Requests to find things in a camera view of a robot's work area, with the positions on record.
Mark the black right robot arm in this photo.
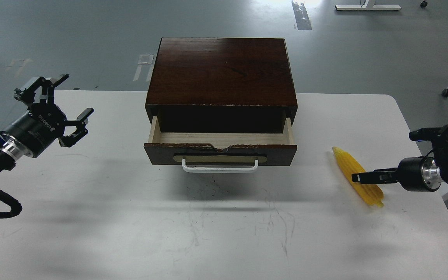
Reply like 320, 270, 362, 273
348, 125, 448, 192

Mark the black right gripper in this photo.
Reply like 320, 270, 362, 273
351, 157, 442, 192

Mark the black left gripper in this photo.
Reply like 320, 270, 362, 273
2, 74, 94, 158

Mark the white desk foot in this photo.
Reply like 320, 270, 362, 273
335, 0, 402, 11

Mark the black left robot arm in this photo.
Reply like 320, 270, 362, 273
0, 74, 94, 219

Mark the dark wooden cabinet box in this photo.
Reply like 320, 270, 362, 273
145, 37, 298, 133

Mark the yellow corn cob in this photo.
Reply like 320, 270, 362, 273
331, 146, 384, 208

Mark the wooden drawer with white handle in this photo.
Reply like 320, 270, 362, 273
144, 117, 298, 173

